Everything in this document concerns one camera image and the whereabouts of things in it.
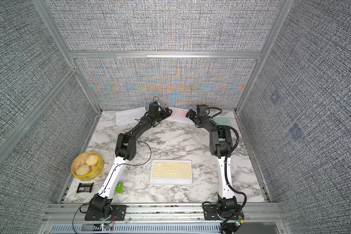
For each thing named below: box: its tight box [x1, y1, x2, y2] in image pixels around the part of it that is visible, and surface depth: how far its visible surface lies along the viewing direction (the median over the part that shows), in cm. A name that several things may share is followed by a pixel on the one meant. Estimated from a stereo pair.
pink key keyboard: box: [165, 106, 196, 124], surface depth 116 cm
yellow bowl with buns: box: [71, 151, 105, 182], surface depth 87 cm
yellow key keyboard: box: [149, 158, 193, 185], surface depth 87 cm
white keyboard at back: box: [115, 106, 147, 126], surface depth 119 cm
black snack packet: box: [76, 182, 95, 194], surface depth 82 cm
